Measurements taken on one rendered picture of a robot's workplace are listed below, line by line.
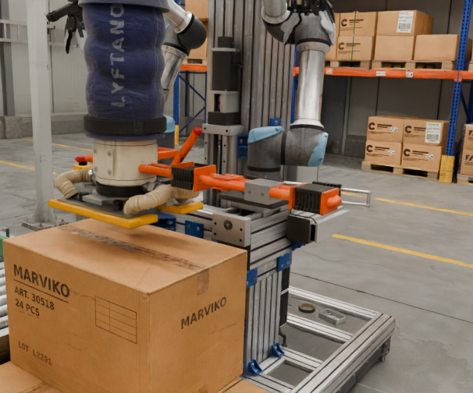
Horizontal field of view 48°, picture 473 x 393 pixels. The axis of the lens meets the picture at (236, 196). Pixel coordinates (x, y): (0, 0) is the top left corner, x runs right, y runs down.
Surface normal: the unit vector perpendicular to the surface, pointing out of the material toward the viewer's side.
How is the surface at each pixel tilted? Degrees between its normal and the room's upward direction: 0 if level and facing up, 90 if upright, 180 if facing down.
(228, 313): 90
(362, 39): 88
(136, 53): 69
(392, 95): 90
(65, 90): 90
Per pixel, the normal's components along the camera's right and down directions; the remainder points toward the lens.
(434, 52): -0.51, 0.19
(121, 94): 0.22, -0.04
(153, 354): 0.81, 0.16
